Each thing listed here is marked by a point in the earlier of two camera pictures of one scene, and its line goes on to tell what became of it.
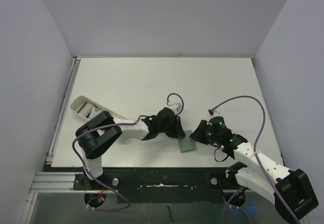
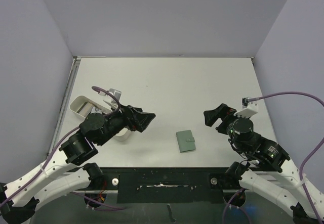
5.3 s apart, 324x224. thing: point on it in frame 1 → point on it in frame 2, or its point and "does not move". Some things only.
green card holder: [186, 144] does not move
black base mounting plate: [167, 185] does not move
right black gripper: [203, 132] → [225, 120]
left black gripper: [177, 132] → [135, 119]
